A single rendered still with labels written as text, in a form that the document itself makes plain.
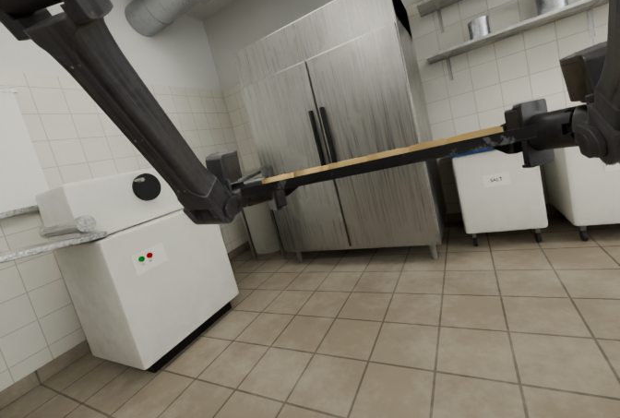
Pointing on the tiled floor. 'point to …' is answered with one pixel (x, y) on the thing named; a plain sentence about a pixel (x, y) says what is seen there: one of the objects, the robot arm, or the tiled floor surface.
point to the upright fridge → (345, 124)
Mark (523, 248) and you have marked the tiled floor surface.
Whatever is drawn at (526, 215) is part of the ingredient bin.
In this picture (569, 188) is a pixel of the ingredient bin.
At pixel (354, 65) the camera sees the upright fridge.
